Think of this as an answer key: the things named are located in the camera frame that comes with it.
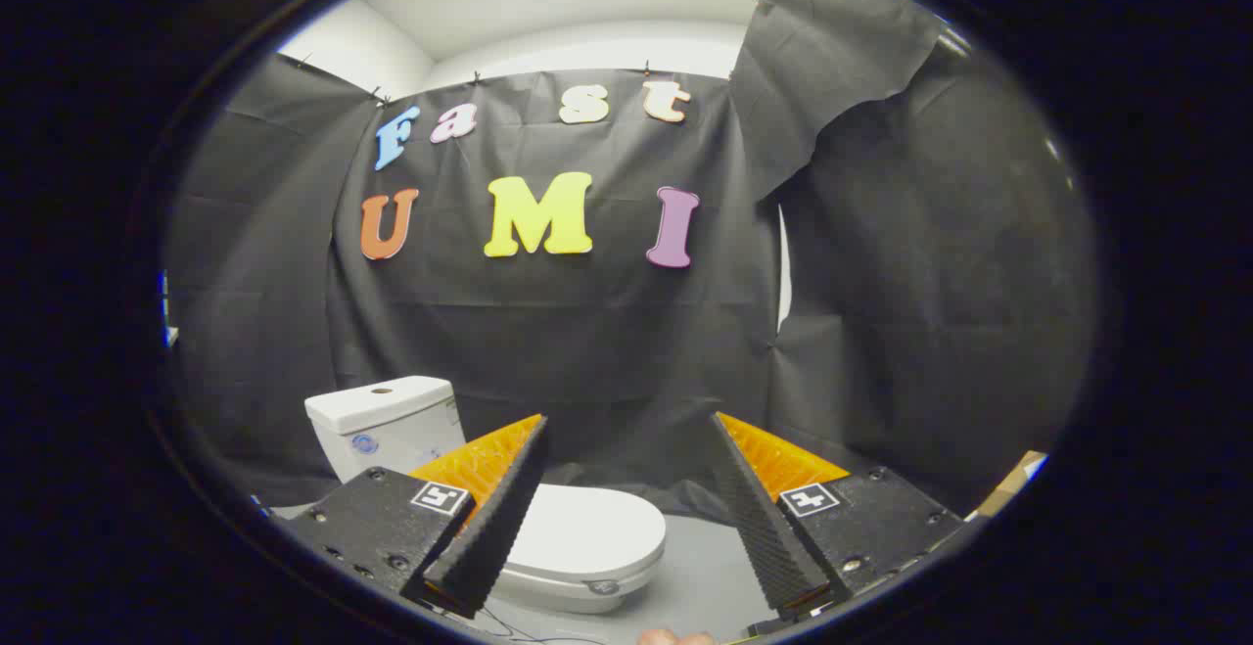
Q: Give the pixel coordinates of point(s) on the white toilet seat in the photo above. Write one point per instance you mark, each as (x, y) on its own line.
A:
(548, 581)

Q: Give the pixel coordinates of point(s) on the grey round lid tab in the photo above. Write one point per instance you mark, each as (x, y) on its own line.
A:
(603, 587)

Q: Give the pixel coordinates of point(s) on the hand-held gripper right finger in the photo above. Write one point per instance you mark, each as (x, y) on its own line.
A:
(764, 528)

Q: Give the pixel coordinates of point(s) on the black backdrop cloth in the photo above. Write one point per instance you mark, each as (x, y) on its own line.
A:
(587, 351)

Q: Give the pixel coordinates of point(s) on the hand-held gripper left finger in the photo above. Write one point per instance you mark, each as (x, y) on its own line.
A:
(489, 528)

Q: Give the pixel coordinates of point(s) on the brown cardboard box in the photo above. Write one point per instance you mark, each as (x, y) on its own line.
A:
(1008, 488)

